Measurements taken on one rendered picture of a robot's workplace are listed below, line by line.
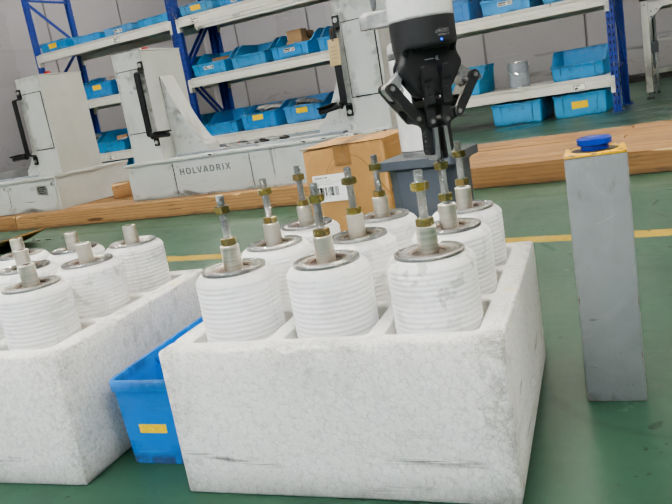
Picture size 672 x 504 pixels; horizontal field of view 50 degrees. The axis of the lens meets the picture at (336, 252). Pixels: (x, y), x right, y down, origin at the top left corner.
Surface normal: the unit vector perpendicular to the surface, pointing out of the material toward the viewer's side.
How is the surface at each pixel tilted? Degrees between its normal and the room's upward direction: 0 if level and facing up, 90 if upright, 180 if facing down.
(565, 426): 0
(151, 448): 92
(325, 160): 90
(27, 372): 90
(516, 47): 90
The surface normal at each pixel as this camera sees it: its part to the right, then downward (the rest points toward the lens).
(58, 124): 0.87, -0.04
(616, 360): -0.33, 0.26
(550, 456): -0.17, -0.96
